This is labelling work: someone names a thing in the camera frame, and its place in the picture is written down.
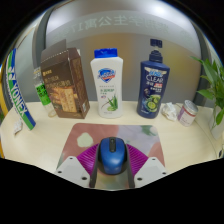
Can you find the white bottle with blue cap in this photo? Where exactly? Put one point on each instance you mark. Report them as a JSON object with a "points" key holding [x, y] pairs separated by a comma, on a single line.
{"points": [[107, 86]]}

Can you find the blue computer mouse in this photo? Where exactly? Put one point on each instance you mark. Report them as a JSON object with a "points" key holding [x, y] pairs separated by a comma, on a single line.
{"points": [[112, 155]]}

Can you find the small black object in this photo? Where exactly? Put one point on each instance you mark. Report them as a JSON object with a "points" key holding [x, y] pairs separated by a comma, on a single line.
{"points": [[220, 153]]}

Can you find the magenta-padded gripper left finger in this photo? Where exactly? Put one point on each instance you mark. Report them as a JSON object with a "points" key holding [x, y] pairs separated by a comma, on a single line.
{"points": [[87, 158]]}

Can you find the brown carton box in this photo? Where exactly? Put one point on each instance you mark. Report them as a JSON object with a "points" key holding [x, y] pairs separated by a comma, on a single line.
{"points": [[65, 86]]}

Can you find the green plant in white pot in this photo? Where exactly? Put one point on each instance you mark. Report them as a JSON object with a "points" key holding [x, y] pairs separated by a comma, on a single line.
{"points": [[215, 96]]}

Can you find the crumpled white tissue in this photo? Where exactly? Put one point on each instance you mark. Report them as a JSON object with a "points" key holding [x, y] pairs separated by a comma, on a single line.
{"points": [[170, 111]]}

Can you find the dark blue pump bottle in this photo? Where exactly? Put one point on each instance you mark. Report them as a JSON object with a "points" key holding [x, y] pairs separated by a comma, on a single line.
{"points": [[152, 86]]}

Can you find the floral print mouse pad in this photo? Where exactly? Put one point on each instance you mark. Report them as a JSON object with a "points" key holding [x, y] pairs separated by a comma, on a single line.
{"points": [[133, 135]]}

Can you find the small white packet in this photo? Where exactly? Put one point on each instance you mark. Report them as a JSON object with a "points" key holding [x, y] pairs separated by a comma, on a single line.
{"points": [[17, 127]]}

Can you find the white green shuttlecock tube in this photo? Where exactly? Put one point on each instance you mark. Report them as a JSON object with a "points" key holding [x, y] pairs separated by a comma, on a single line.
{"points": [[19, 96]]}

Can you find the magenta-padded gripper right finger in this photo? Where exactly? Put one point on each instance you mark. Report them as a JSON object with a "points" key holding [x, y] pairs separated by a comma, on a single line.
{"points": [[136, 158]]}

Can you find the small round white jar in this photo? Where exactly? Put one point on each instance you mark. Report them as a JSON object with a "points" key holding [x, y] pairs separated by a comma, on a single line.
{"points": [[187, 114]]}

